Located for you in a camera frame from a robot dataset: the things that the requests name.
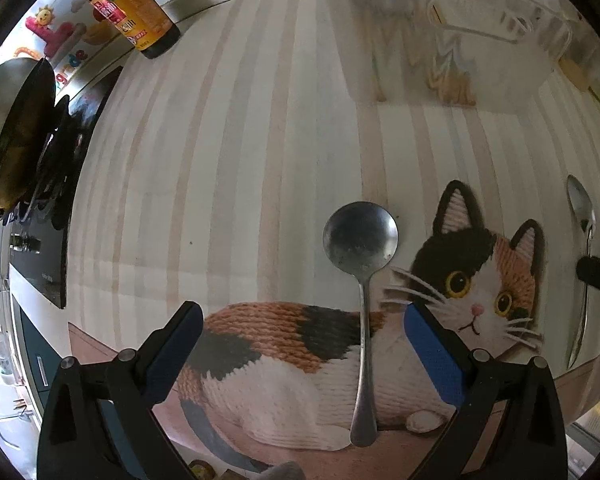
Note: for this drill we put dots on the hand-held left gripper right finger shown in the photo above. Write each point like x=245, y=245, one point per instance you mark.
x=432, y=355

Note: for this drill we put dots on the dark sauce bottle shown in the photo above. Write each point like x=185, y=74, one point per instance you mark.
x=135, y=10

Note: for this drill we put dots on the colourful wall sticker sheet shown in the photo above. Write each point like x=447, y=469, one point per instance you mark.
x=60, y=30

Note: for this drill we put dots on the oval steel spoon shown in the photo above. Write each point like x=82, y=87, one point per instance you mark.
x=578, y=200

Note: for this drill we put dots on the blue kitchen cabinet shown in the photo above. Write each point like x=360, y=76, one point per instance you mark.
x=35, y=340

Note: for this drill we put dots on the large round steel spoon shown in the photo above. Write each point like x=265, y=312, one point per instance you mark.
x=360, y=235

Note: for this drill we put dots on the clear plastic tray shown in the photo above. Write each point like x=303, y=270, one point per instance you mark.
x=495, y=75

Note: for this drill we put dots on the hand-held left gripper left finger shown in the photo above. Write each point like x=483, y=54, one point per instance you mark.
x=175, y=355

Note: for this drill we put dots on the black gas stove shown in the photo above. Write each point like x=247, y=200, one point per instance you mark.
x=45, y=265

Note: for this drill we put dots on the cat print striped table mat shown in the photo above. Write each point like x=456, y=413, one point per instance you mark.
x=230, y=185

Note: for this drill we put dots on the grey fluffy slipper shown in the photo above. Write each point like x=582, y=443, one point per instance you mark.
x=282, y=472

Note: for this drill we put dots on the steel wok lid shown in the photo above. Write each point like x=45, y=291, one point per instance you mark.
x=0, y=105

